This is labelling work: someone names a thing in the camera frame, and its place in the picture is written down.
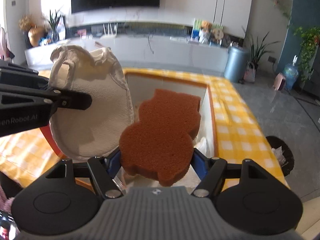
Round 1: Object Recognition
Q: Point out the golden vase with dried flowers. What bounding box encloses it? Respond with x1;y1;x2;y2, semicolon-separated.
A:
19;14;47;47

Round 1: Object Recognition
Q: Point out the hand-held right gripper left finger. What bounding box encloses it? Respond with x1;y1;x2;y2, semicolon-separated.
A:
45;147;123;198

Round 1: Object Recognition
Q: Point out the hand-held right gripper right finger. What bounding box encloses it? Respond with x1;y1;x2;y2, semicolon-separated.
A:
192;149;273;198

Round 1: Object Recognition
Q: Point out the potted long-leaf plant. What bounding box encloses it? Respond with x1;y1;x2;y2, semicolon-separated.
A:
241;26;280;68

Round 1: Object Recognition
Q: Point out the round paper fan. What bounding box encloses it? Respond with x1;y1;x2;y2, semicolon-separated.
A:
211;27;224;40

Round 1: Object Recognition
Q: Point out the crumpled white tissue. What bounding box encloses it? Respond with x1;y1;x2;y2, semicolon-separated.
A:
175;136;215;188

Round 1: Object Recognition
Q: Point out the grey metal trash can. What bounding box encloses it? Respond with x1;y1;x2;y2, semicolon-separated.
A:
224;45;250;83

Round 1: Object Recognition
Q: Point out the green potted plant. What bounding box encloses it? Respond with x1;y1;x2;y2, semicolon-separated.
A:
46;9;67;42

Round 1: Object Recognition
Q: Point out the hanging vine plant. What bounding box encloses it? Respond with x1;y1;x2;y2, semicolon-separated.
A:
260;0;320;83

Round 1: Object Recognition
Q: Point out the blue water jug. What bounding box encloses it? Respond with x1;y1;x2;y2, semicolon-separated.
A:
282;55;299;90

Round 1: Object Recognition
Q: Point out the white quilted cloth pouch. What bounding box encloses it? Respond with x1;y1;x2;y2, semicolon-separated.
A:
49;44;135;162

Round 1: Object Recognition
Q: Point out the orange cardboard box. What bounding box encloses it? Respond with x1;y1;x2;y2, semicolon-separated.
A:
75;69;218;193

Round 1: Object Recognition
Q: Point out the white marble media cabinet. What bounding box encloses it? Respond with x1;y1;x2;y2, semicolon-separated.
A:
24;21;244;74

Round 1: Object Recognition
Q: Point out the yellow checked tablecloth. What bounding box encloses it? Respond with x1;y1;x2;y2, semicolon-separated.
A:
0;67;290;190

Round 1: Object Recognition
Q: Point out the black cable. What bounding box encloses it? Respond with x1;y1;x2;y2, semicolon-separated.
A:
147;32;154;54

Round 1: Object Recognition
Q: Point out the white router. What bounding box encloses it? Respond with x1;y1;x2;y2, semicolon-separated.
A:
101;22;119;38

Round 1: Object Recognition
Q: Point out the woven handbag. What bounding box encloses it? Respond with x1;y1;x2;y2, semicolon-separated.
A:
244;61;259;83

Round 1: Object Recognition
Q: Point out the black waste bin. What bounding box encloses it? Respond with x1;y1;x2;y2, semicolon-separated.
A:
265;135;295;177

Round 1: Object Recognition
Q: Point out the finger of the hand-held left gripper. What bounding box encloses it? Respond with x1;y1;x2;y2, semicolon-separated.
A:
0;60;50;92
0;86;93;112

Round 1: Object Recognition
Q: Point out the pink small appliance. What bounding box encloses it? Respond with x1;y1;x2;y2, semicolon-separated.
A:
272;72;288;90

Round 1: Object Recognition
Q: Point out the orange sponge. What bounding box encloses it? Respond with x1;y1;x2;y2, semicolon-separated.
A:
119;88;202;187

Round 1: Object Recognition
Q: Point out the teddy bear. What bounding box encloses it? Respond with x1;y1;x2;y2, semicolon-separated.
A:
200;20;213;43

